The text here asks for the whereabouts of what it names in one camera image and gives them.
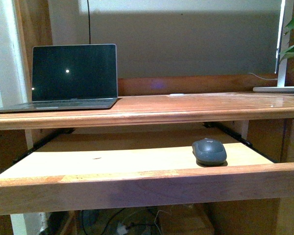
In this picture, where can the wooden desk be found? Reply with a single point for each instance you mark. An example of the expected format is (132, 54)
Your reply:
(262, 122)

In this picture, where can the white power adapter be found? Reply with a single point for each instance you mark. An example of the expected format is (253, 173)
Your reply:
(121, 230)

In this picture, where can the wooden keyboard tray drawer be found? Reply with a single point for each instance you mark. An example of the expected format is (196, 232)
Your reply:
(100, 171)

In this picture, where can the dark grey computer mouse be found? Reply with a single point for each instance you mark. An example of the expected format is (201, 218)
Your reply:
(209, 152)

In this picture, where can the white pipe column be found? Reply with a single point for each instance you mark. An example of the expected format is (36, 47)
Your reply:
(29, 223)

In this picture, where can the silver laptop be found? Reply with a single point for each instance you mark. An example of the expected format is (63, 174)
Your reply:
(71, 77)

